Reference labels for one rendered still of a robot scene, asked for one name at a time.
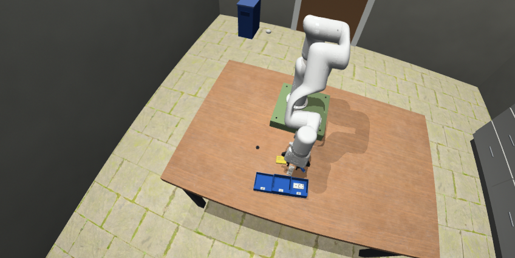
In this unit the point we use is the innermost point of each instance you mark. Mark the yellow sticky note pad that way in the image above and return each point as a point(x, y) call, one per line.
point(280, 160)

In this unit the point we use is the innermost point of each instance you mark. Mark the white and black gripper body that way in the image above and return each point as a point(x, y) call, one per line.
point(301, 162)

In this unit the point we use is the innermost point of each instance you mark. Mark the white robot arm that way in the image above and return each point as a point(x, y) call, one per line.
point(317, 61)

